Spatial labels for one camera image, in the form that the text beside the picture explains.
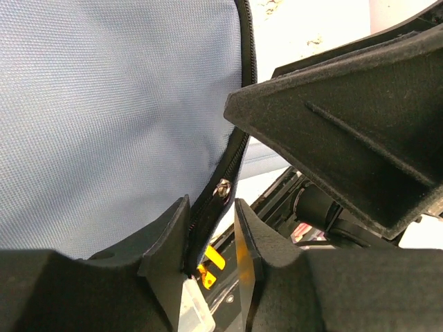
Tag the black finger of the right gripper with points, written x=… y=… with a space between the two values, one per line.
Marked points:
x=366 y=127

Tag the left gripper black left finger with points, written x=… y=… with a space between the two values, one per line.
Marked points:
x=134 y=285

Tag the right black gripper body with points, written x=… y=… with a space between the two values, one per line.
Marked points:
x=298 y=210

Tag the clear plastic screw box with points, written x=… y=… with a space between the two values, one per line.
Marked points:
x=195 y=315

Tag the blue student backpack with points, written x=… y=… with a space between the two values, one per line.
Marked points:
x=110 y=112

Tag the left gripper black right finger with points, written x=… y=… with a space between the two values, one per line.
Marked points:
x=285 y=288

